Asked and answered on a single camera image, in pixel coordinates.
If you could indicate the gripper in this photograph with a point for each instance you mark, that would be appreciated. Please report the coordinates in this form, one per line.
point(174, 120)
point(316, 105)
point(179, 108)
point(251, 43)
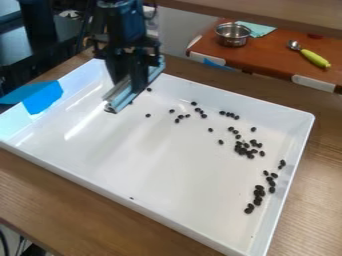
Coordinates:
point(129, 46)

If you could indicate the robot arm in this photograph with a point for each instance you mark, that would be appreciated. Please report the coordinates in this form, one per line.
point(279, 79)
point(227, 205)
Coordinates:
point(122, 18)

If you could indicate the pile of black bits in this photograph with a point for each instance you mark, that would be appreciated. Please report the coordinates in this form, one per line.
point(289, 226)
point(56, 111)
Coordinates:
point(243, 149)

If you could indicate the blue tape piece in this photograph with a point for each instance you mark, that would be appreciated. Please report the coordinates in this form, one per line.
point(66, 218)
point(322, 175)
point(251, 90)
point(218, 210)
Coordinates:
point(39, 96)

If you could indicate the white tray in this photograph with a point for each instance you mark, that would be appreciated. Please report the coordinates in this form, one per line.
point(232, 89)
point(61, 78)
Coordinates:
point(169, 173)

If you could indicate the silver pot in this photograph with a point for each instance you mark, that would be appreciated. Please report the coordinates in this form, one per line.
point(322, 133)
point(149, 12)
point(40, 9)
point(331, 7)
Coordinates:
point(233, 34)

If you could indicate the teal cloth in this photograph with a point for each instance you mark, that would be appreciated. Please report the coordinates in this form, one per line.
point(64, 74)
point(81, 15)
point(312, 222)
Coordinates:
point(259, 29)

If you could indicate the red-brown wooden table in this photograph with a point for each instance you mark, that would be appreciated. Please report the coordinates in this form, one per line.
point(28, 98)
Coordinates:
point(271, 55)

